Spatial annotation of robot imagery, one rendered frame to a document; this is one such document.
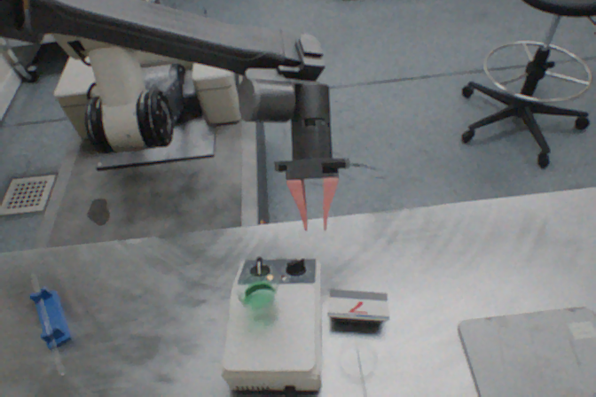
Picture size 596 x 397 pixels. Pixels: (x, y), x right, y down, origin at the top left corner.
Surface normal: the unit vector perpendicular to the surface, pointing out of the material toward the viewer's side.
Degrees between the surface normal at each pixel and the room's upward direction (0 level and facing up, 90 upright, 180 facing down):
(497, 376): 0
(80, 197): 0
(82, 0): 35
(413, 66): 0
